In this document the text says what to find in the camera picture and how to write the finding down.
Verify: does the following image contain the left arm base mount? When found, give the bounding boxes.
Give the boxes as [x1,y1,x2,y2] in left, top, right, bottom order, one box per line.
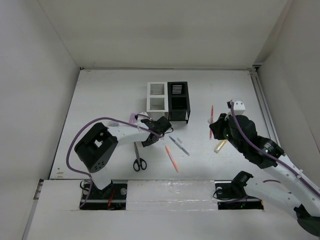
[79,180,128,211]

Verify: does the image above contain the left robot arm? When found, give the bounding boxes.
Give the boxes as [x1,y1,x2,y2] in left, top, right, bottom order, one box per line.
[74,116,172,199]

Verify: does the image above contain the orange pen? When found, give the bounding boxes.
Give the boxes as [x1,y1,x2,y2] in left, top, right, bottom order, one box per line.
[165,146,179,173]

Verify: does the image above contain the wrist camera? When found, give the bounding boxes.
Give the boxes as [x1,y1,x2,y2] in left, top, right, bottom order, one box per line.
[134,112,151,120]
[227,99,246,115]

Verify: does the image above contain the red pen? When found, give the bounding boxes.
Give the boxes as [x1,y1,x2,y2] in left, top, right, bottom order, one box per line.
[209,105,214,140]

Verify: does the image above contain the white slotted container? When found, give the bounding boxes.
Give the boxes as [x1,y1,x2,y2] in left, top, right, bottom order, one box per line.
[146,82,169,121]

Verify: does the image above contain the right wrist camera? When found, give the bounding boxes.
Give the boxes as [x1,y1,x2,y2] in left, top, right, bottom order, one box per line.
[227,99,246,115]

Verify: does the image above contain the purple highlighter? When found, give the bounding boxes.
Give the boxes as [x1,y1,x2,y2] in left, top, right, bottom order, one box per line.
[128,113,136,124]

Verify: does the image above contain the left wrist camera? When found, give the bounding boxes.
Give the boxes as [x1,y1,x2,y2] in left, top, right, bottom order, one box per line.
[134,112,151,120]

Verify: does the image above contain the black handled scissors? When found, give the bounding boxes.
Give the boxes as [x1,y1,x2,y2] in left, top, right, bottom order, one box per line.
[132,142,148,172]

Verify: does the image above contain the yellow highlighter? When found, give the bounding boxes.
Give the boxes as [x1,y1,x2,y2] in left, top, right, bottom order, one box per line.
[214,140,228,154]

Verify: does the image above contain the black slotted container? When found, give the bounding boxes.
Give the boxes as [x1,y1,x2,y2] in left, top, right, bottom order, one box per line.
[167,81,191,124]

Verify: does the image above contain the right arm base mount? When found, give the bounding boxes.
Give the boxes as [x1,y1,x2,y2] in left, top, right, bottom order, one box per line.
[212,171,264,210]

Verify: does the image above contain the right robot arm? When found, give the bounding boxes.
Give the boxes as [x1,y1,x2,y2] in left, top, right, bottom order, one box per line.
[209,113,320,237]

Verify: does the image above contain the clear paperclip jar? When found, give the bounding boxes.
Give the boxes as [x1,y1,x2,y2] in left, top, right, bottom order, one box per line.
[107,121,120,127]

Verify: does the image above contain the blue pen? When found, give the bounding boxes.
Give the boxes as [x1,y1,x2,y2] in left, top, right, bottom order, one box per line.
[169,136,190,156]

